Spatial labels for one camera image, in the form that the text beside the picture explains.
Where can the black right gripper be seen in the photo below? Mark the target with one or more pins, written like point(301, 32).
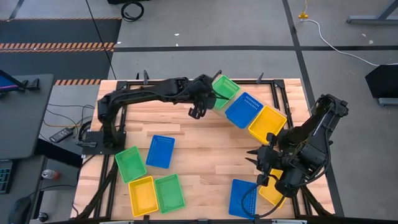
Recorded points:
point(269, 158)

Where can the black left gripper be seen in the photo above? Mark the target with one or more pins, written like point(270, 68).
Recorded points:
point(200, 93)

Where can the green plastic slotted basket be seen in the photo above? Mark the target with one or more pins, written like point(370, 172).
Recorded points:
point(130, 164)
point(169, 193)
point(228, 87)

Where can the yellow plastic slotted basket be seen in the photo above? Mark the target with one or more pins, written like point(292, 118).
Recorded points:
point(267, 124)
point(143, 196)
point(268, 193)

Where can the blue plastic slotted basket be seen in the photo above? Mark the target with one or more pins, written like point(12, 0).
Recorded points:
point(244, 109)
point(241, 196)
point(160, 151)

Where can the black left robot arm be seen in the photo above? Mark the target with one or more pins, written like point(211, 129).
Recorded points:
point(140, 93)

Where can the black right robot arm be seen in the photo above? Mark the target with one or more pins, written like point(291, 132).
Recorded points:
point(314, 130)

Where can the black box on floor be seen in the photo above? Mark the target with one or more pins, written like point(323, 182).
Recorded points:
point(384, 81)

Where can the black mat with hazard stripes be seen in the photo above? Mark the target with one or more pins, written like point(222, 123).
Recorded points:
point(62, 31)

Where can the grey metal table leg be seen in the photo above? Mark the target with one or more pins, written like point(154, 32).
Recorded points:
point(373, 19)

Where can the silver and red drink can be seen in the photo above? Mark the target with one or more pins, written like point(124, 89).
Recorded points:
point(49, 174)

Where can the grey side desk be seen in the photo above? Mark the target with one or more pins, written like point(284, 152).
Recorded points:
point(21, 124)

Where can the monitor with blue screen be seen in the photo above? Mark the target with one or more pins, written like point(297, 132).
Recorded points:
point(7, 82)

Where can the dark keyboard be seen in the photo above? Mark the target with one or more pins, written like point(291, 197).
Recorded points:
point(4, 175)

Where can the black computer mouse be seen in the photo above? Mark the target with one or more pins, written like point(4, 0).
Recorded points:
point(19, 211)

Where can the silver aluminium rail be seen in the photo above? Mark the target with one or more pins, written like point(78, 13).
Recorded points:
point(116, 222)
point(289, 221)

